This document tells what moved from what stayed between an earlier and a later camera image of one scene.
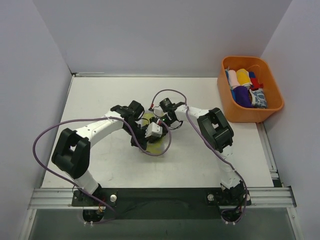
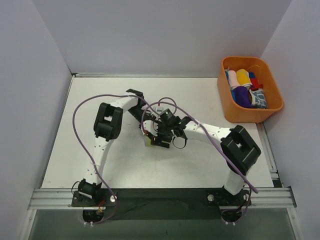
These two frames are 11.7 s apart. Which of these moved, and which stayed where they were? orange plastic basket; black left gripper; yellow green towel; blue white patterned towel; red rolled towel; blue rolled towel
Moved: black left gripper; yellow green towel
Stayed: red rolled towel; orange plastic basket; blue rolled towel; blue white patterned towel
